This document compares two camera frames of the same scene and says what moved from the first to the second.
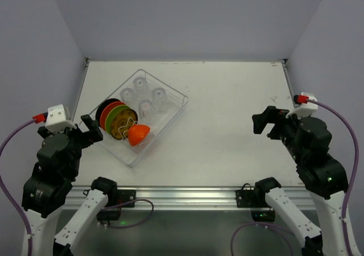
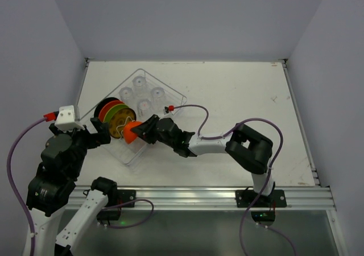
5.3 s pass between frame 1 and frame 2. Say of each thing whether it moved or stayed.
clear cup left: stayed
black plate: moved
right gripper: moved
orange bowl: moved
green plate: stayed
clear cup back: stayed
